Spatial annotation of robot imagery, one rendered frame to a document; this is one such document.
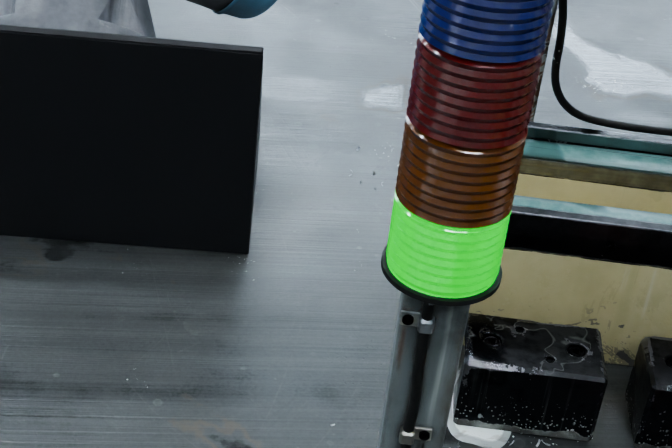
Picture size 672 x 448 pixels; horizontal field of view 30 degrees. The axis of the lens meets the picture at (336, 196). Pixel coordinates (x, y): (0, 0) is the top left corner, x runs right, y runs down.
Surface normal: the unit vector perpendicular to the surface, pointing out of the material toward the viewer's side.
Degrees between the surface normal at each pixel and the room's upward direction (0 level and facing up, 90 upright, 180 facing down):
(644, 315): 90
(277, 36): 0
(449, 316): 90
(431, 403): 90
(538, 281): 90
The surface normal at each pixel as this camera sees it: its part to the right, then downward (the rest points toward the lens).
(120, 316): 0.10, -0.84
